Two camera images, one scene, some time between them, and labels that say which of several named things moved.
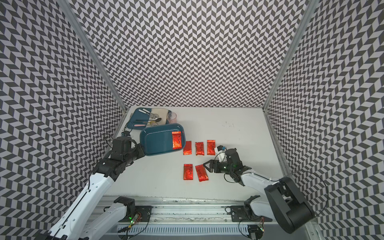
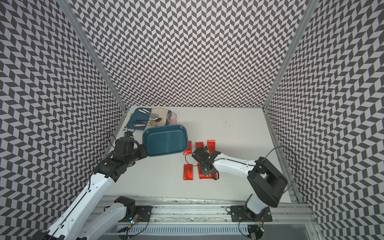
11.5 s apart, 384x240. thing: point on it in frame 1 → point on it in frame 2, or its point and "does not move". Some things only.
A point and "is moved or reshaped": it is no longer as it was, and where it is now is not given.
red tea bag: [187, 150] does not move
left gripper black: [140, 149] does not move
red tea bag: [199, 148] does not move
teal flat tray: [139, 117] does not move
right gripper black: [212, 167] → [204, 172]
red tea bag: [188, 171] does not move
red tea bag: [202, 173] is moved or reshaped
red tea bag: [211, 147] does not move
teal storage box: [158, 139] is moved or reshaped
